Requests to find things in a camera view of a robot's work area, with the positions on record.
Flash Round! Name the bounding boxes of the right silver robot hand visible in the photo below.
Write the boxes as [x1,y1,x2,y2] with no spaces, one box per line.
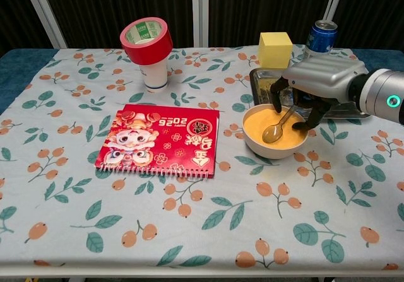
[270,54,370,131]

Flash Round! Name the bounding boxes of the translucent grey plastic spoon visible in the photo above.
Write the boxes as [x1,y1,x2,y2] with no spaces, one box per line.
[261,105,297,144]

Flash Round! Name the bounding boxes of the stainless steel tray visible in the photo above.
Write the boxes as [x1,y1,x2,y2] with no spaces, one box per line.
[249,67,372,120]

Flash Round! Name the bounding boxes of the orange bowl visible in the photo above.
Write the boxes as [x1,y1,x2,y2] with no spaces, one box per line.
[242,103,309,160]

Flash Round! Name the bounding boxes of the blue soda can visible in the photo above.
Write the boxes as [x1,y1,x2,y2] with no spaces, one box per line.
[302,19,338,59]

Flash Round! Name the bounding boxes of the yellow foam cube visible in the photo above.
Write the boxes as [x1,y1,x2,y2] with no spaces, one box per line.
[258,32,293,70]

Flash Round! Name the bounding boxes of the dark corrugated screen panel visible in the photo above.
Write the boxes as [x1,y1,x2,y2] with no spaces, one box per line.
[39,0,194,49]
[208,0,335,48]
[336,0,404,52]
[0,0,54,56]

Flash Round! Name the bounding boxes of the white paper cup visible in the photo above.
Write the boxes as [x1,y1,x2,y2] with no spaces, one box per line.
[138,57,169,93]

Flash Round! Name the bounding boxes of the red tape roll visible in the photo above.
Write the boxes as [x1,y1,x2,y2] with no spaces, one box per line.
[119,16,174,66]

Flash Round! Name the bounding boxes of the red 2026 spiral calendar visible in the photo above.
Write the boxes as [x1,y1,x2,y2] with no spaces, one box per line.
[95,103,220,180]

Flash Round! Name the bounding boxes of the floral fruit print tablecloth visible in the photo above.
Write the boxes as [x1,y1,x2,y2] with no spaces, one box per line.
[0,45,404,269]

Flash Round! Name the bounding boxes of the white screen frame post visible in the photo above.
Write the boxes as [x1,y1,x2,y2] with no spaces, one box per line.
[323,0,348,24]
[191,0,210,48]
[20,0,68,49]

